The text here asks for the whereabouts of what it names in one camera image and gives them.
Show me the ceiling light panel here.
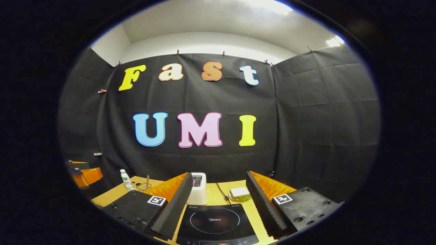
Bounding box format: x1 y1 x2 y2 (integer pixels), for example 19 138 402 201
325 35 345 47
238 0 293 16

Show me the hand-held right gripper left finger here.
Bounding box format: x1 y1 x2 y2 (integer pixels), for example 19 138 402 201
102 172 193 241

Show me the white sandwich plate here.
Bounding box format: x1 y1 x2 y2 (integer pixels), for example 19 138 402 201
228 191 252 202

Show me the black power cable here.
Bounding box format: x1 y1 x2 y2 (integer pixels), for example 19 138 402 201
216 183 232 205

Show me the black induction cooktop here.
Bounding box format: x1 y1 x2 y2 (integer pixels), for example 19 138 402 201
175 203 259 245

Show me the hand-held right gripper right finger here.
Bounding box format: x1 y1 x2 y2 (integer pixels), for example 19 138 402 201
246 171 343 239

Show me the sandwich with lettuce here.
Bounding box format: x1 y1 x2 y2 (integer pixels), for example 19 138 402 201
228 187 252 202

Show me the white bottle green label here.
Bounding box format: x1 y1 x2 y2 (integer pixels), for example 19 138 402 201
120 169 135 192

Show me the metal wire basket wooden handle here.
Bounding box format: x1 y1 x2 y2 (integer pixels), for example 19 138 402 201
136 175 153 192

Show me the white toaster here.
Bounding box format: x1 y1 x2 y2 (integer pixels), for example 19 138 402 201
186 172 208 206

